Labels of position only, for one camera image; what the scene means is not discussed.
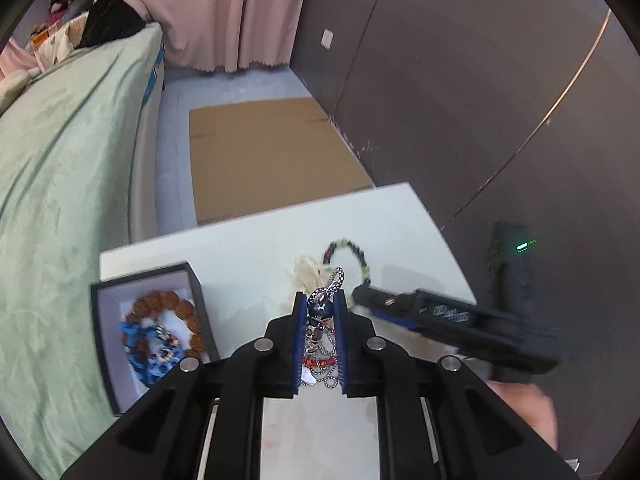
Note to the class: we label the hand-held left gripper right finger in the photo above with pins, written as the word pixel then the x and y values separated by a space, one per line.
pixel 341 341

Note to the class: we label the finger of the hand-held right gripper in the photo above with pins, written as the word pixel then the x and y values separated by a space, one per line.
pixel 386 305

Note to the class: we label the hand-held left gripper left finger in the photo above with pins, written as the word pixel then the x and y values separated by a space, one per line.
pixel 298 341

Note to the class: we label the black jewelry box white lining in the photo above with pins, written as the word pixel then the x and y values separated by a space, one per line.
pixel 113 355

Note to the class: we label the person's right hand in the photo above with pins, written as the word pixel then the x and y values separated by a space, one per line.
pixel 535 412

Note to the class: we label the cream tassel ornament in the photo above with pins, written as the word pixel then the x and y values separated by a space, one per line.
pixel 307 275

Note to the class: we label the flat cardboard sheet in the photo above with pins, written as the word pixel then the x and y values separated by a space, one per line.
pixel 270 160

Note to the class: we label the green blanket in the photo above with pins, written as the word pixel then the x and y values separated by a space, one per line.
pixel 65 200

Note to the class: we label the pink curtain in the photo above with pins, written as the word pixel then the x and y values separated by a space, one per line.
pixel 215 10

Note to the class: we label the black cloth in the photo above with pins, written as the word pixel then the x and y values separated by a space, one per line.
pixel 107 22

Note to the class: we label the cream and pink bedding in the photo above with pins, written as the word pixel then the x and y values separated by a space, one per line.
pixel 47 52

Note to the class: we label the white wall socket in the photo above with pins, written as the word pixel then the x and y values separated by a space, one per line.
pixel 327 39

